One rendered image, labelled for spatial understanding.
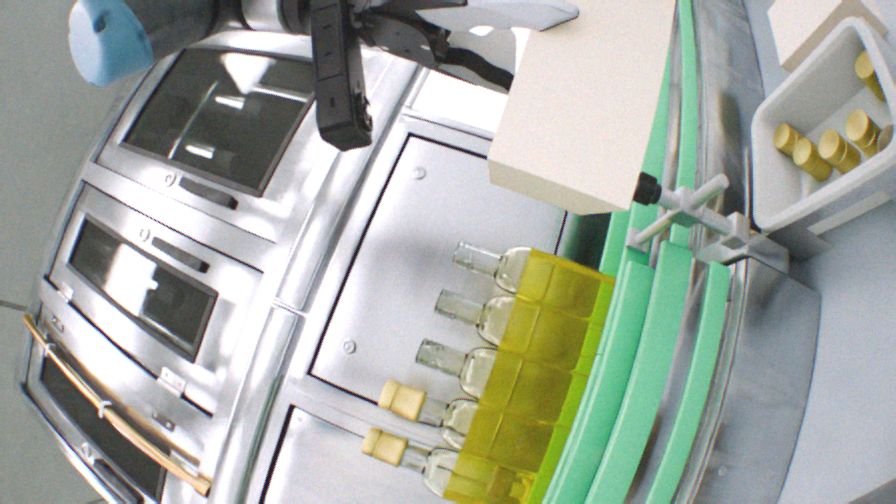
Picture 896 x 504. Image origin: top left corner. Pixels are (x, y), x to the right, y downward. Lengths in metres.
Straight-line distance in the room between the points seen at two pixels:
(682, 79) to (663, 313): 0.40
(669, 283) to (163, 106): 1.03
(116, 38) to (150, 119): 0.76
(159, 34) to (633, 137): 0.31
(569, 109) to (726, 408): 0.27
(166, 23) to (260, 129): 0.53
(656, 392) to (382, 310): 0.38
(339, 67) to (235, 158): 0.56
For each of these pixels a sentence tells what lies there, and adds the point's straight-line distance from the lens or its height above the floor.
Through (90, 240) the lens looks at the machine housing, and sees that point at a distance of 1.03.
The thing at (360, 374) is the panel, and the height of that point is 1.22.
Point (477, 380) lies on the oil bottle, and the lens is 0.41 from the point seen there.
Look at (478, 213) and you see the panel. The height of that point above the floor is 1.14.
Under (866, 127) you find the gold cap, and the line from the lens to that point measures 0.43.
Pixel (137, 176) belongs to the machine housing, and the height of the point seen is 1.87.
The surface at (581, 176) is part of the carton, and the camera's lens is 0.20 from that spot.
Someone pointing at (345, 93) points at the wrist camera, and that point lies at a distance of 0.25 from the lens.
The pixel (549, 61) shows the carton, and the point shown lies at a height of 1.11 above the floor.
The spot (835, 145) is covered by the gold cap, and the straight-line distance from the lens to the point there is 0.45.
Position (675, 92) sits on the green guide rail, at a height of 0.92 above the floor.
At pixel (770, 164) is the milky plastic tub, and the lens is 0.52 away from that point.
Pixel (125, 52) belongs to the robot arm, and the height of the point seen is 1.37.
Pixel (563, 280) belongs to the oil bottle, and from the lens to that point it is 0.43.
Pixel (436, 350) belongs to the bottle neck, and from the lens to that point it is 0.42.
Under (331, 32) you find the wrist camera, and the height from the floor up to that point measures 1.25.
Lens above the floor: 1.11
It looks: 5 degrees up
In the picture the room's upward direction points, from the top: 71 degrees counter-clockwise
